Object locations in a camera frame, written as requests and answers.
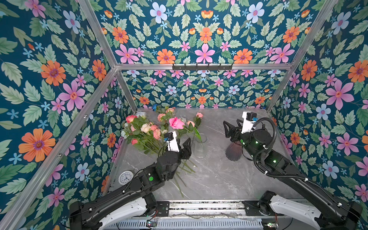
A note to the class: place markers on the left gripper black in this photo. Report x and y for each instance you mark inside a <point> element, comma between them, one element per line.
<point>184,152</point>

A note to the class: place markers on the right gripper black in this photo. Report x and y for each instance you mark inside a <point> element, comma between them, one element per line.
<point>238,133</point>

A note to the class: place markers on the clear glass vase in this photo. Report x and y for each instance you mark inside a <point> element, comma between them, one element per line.
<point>200,149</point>

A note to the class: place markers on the pink tulip flower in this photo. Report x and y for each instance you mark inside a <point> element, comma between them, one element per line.
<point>191,127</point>

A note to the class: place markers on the hot pink rose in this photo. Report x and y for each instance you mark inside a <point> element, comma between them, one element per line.
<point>179,126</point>

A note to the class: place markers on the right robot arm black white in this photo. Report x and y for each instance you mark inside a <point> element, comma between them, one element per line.
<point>325,211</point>

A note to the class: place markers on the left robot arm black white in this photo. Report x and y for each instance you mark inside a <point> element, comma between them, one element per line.
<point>133,199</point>

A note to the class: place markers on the purple ribbed glass vase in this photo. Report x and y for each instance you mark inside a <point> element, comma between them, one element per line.
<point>234,151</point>

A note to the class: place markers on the small pink rose stem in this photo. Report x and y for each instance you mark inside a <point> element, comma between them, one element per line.
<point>198,119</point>

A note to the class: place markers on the pink rosebud spray stem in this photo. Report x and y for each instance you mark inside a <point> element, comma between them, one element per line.
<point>165,114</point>

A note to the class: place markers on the small white dial clock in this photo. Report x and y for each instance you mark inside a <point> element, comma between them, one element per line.
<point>125,177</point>

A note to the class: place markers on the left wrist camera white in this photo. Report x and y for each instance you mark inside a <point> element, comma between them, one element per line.
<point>171,140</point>

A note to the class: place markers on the aluminium front rail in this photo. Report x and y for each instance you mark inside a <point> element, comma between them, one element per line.
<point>207,208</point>

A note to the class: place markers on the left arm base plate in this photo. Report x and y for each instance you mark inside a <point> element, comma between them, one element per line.
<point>162,209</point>

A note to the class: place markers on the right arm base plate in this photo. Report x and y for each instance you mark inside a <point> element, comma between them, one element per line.
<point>258,207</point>

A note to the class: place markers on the metal hook rail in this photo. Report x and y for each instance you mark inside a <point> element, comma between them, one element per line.
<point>202,67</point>

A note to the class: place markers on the white vented cable duct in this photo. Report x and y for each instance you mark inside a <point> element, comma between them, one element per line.
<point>188,224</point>

